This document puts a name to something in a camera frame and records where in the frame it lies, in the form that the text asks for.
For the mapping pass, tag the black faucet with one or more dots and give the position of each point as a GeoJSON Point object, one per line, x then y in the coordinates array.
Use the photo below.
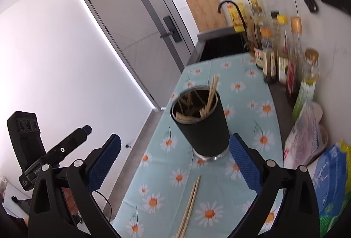
{"type": "Point", "coordinates": [226, 2]}

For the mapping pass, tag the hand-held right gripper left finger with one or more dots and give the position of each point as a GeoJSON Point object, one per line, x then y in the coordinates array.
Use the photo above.
{"type": "Point", "coordinates": [105, 164]}

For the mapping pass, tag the black metal utensil holder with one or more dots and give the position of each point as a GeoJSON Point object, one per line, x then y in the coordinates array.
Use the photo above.
{"type": "Point", "coordinates": [205, 133]}

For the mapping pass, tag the wooden cutting board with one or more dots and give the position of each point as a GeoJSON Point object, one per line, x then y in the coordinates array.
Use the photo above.
{"type": "Point", "coordinates": [205, 10]}

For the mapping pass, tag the yellow dish soap bottle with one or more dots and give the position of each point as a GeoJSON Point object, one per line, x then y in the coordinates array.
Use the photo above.
{"type": "Point", "coordinates": [235, 18]}

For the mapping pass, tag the clear printed plastic bag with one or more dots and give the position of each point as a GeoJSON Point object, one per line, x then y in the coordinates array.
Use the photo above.
{"type": "Point", "coordinates": [307, 128]}

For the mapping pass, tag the daisy print tablecloth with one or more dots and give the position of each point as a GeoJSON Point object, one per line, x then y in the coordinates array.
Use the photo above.
{"type": "Point", "coordinates": [164, 172]}

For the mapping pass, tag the black kitchen sink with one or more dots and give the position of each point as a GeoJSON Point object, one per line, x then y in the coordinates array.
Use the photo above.
{"type": "Point", "coordinates": [219, 47]}

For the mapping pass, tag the white packet with red mark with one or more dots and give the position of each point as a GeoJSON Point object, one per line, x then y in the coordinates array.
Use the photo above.
{"type": "Point", "coordinates": [290, 150]}

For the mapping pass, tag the green plastic bag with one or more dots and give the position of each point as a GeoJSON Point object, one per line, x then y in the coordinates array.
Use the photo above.
{"type": "Point", "coordinates": [331, 227]}

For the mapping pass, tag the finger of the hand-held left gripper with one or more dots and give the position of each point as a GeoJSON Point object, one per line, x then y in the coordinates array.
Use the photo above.
{"type": "Point", "coordinates": [68, 143]}

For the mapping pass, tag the row of condiment bottles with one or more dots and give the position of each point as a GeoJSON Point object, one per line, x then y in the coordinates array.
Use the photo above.
{"type": "Point", "coordinates": [294, 62]}

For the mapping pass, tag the bundle of wooden chopsticks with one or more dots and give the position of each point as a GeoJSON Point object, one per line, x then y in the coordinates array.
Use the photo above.
{"type": "Point", "coordinates": [211, 98]}

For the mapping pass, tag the blue and white bag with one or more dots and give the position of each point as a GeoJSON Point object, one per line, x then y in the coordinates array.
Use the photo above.
{"type": "Point", "coordinates": [329, 177]}

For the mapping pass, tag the wooden chopstick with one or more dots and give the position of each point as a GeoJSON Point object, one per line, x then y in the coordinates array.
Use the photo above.
{"type": "Point", "coordinates": [190, 207]}
{"type": "Point", "coordinates": [187, 207]}

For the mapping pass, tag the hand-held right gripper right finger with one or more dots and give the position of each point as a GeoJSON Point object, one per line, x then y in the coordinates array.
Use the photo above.
{"type": "Point", "coordinates": [245, 164]}

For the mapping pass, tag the grey door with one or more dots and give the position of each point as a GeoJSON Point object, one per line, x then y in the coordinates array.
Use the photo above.
{"type": "Point", "coordinates": [131, 21]}

